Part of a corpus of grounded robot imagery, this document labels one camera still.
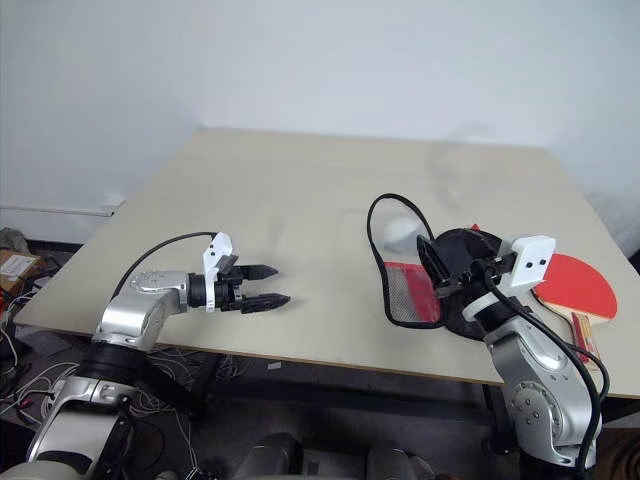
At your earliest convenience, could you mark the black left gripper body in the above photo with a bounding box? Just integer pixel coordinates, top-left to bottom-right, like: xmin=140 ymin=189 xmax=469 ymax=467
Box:
xmin=214 ymin=266 xmax=250 ymax=316

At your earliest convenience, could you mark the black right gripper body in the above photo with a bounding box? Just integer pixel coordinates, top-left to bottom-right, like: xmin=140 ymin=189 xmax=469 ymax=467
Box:
xmin=433 ymin=251 xmax=517 ymax=302

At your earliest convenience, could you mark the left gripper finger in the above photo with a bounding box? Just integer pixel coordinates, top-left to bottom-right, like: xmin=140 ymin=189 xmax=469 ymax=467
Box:
xmin=239 ymin=293 xmax=293 ymax=317
xmin=242 ymin=264 xmax=279 ymax=283

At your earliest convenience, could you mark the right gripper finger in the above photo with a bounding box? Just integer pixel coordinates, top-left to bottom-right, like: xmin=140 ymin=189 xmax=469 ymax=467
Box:
xmin=416 ymin=234 xmax=450 ymax=294
xmin=461 ymin=227 xmax=504 ymax=262

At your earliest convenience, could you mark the red mesh-covered paddle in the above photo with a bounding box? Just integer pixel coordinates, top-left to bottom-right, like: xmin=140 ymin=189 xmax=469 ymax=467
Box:
xmin=366 ymin=193 xmax=502 ymax=342

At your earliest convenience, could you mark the white ball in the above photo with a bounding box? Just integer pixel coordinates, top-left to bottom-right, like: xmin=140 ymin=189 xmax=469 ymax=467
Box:
xmin=383 ymin=218 xmax=419 ymax=252

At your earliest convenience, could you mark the red table tennis paddle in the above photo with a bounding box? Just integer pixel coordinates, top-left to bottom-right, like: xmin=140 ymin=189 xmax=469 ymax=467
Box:
xmin=530 ymin=251 xmax=620 ymax=373

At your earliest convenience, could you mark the dark grey rounded shape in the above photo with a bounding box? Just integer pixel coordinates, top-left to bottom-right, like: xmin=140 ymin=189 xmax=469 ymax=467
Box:
xmin=238 ymin=431 xmax=305 ymax=480
xmin=366 ymin=446 xmax=435 ymax=480

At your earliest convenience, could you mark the brown cardboard box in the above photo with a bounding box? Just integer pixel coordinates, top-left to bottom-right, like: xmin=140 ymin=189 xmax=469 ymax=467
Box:
xmin=0 ymin=248 xmax=45 ymax=297

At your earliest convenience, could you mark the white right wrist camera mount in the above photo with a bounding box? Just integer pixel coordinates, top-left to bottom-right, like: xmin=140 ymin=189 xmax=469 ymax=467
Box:
xmin=499 ymin=234 xmax=558 ymax=290

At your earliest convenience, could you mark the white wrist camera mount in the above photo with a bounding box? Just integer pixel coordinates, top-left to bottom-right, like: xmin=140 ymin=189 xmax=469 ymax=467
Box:
xmin=499 ymin=234 xmax=558 ymax=290
xmin=200 ymin=232 xmax=238 ymax=314

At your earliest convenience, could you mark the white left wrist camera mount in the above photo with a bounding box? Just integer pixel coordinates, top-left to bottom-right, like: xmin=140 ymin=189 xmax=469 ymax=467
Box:
xmin=200 ymin=232 xmax=238 ymax=314

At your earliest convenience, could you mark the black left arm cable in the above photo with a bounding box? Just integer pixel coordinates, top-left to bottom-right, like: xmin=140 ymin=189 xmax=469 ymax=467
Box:
xmin=112 ymin=230 xmax=221 ymax=301

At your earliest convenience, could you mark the black table frame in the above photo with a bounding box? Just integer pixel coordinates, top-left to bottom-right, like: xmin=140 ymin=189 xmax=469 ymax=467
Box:
xmin=149 ymin=344 xmax=640 ymax=454

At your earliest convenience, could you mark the white wall cable trunking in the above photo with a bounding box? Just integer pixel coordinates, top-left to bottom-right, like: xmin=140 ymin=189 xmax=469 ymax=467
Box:
xmin=0 ymin=192 xmax=126 ymax=218

